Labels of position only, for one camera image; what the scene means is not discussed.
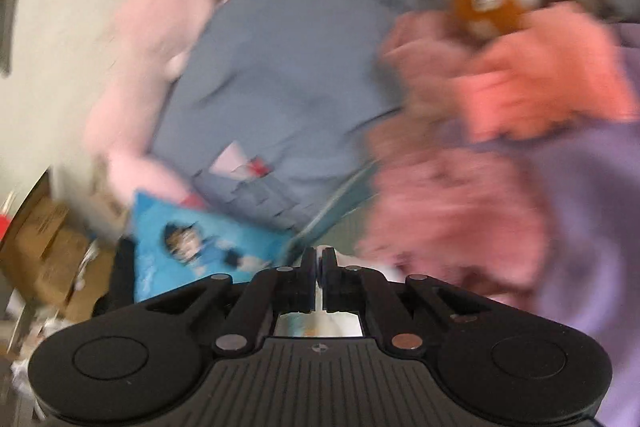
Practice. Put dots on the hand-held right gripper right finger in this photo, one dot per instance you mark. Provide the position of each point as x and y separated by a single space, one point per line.
330 269

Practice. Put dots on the black garment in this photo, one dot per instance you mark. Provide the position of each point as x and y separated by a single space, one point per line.
120 277

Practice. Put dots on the dusty pink garment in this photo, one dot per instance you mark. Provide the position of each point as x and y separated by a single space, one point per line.
450 207

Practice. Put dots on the purple cloth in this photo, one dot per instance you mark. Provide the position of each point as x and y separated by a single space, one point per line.
590 232

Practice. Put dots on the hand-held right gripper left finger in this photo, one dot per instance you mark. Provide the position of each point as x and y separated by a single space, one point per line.
309 269

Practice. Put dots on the blue patterned quilt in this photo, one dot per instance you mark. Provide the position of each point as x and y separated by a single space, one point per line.
335 213

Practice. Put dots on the light pink garment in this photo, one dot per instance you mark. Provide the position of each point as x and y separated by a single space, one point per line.
140 82

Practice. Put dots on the coral pink garment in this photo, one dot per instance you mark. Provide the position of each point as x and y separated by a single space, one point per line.
540 77

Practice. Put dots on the blue cartoon pillow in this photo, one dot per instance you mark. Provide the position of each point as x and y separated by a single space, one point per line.
200 252

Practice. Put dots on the cardboard box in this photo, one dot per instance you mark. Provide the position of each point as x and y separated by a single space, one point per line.
60 279
35 219

